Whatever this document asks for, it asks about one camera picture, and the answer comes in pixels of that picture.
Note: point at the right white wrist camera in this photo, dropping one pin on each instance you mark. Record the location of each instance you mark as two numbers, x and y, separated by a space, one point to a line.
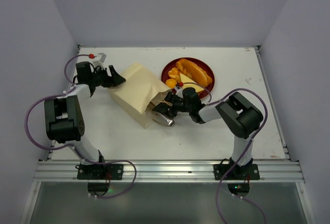
178 87

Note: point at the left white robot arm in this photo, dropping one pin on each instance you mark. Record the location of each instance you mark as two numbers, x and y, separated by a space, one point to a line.
63 116

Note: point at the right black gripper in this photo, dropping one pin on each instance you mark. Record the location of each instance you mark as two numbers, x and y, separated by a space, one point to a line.
170 103

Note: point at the red round tray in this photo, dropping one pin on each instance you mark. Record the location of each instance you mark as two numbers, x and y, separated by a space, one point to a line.
170 65

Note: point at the beige paper bag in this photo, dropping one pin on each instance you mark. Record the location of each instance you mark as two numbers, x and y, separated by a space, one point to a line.
140 89

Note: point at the aluminium rail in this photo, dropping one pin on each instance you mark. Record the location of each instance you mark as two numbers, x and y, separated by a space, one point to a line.
153 171

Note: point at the braided fake bread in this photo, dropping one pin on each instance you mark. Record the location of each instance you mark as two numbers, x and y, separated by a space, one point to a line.
208 78
175 72

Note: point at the fake hot dog bun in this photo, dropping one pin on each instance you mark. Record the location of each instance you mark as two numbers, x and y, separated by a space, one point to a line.
192 72

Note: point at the metal tongs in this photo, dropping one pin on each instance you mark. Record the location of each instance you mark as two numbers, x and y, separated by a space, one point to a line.
163 119

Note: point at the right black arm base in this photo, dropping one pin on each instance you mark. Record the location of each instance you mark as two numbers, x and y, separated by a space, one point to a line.
244 174

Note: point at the fake sandwich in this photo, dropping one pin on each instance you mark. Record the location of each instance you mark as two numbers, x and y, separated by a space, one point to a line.
186 82

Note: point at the small round fake bun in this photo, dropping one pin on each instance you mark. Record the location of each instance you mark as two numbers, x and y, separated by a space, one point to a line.
171 83

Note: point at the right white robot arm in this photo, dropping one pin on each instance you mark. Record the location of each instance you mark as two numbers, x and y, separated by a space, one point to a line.
242 118

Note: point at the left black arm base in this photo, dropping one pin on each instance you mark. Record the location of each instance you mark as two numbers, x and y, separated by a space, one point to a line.
107 173

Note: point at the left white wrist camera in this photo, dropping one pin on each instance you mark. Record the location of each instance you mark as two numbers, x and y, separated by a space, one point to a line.
99 60

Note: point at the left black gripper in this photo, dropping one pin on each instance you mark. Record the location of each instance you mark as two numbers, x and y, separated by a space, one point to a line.
115 79

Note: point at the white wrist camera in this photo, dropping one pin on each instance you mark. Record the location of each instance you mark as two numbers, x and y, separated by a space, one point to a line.
178 87
99 60

